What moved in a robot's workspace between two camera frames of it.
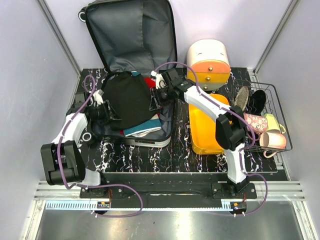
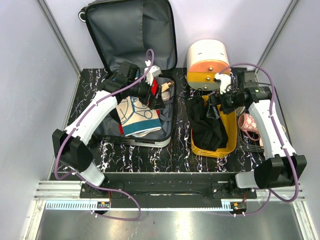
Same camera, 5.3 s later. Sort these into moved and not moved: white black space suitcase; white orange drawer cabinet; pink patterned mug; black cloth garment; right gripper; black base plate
Moved: right gripper; black cloth garment
Not moved: white black space suitcase; black base plate; pink patterned mug; white orange drawer cabinet
